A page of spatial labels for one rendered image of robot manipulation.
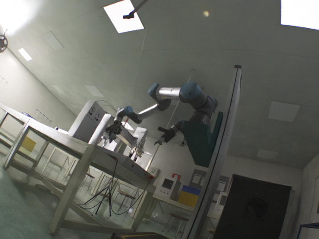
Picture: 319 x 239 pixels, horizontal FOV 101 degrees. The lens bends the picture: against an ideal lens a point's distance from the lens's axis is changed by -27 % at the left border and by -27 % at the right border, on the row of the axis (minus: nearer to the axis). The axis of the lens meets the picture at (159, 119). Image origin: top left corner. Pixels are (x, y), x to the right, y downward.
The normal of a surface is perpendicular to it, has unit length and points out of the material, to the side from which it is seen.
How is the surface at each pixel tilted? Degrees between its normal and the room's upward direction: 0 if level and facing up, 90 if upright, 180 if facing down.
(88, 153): 90
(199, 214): 90
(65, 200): 90
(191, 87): 92
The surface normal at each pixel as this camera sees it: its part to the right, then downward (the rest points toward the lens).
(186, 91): -0.56, -0.56
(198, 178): -0.35, -0.54
